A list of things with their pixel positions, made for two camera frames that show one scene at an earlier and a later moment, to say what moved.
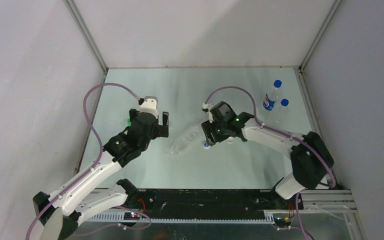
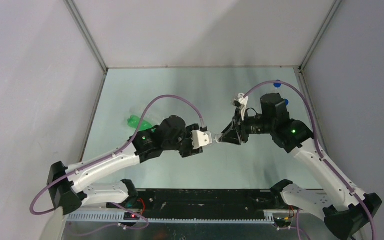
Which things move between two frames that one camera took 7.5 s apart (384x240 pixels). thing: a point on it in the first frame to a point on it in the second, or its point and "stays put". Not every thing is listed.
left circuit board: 131,216 stays put
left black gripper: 164,126 to 190,151
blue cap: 277,83 stays put
